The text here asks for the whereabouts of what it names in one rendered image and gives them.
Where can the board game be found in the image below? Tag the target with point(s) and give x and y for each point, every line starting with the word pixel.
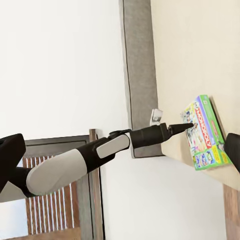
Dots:
pixel 205 140

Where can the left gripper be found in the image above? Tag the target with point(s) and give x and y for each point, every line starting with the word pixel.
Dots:
pixel 157 134

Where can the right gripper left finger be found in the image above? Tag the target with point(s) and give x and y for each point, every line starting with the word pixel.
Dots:
pixel 12 149

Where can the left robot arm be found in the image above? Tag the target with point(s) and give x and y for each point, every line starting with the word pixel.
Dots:
pixel 61 170

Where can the bed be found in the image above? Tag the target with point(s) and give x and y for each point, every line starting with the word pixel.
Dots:
pixel 174 51

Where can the fixed window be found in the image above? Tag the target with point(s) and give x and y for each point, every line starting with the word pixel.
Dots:
pixel 73 212

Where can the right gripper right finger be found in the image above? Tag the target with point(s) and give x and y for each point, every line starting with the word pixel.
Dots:
pixel 232 149

